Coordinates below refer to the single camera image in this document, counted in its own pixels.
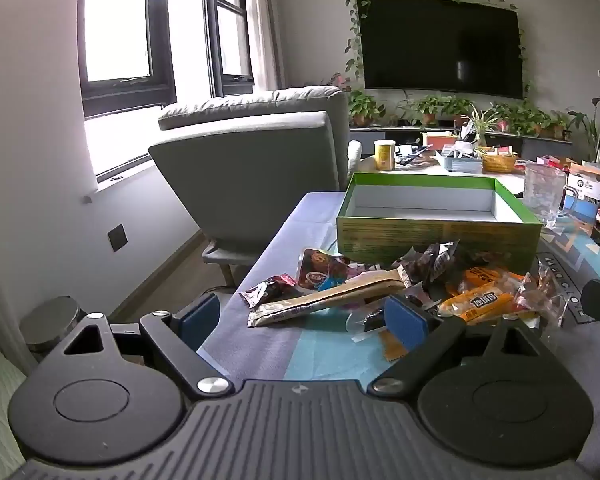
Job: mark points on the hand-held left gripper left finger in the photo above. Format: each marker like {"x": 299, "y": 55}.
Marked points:
{"x": 200, "y": 320}

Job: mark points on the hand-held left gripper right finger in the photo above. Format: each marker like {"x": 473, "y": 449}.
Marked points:
{"x": 405, "y": 322}

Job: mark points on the black date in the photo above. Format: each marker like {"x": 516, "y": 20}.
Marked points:
{"x": 375, "y": 319}

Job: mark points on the clear packet of brown nuts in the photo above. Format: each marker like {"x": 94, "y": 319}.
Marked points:
{"x": 542, "y": 292}

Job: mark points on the red and black candy packet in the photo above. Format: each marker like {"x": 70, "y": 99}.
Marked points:
{"x": 270, "y": 287}

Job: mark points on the long beige snack bar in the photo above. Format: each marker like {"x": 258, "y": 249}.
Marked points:
{"x": 325, "y": 300}

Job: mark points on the green cardboard box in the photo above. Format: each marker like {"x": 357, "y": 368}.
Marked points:
{"x": 430, "y": 240}

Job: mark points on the yellow-orange snack packet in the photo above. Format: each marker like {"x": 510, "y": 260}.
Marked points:
{"x": 475, "y": 305}

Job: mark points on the silver and black snack packet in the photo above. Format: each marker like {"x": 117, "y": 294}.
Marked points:
{"x": 442, "y": 255}

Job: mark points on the round pudding cup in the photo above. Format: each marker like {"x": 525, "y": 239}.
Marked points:
{"x": 315, "y": 267}

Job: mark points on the white box with blue label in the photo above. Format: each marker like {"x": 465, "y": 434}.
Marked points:
{"x": 585, "y": 187}

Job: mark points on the clear glass pitcher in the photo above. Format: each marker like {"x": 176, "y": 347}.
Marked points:
{"x": 542, "y": 192}

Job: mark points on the grey armchair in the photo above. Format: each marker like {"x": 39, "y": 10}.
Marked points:
{"x": 250, "y": 180}

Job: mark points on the white round coffee table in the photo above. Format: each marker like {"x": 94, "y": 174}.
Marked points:
{"x": 420, "y": 174}

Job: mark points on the black remote control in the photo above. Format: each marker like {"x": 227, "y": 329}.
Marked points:
{"x": 412, "y": 157}

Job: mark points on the yellow can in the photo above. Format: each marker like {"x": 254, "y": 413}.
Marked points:
{"x": 385, "y": 156}

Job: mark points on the blue tray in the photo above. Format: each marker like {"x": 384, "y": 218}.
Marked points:
{"x": 460, "y": 164}

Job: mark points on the wicker basket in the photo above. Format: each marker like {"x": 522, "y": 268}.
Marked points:
{"x": 499, "y": 162}

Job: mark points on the red box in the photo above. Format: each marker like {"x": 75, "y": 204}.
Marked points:
{"x": 440, "y": 140}

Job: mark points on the dark television cabinet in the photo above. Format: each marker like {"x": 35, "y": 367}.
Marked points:
{"x": 405, "y": 135}

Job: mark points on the spider plant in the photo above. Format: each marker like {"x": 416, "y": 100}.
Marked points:
{"x": 480, "y": 122}

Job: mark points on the row of potted plants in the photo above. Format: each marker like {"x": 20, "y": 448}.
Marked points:
{"x": 362, "y": 107}

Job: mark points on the green ivy garland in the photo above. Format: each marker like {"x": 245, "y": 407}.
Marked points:
{"x": 352, "y": 35}

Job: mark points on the narrow dark-framed window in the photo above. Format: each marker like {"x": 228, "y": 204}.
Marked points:
{"x": 230, "y": 25}

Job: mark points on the white curtain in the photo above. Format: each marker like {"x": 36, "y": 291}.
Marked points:
{"x": 262, "y": 25}

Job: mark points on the large dark-framed window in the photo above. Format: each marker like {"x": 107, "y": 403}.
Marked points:
{"x": 115, "y": 25}

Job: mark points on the black wall socket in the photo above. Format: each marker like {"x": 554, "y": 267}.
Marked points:
{"x": 118, "y": 237}

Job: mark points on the black wall television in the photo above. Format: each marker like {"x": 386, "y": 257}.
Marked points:
{"x": 440, "y": 45}

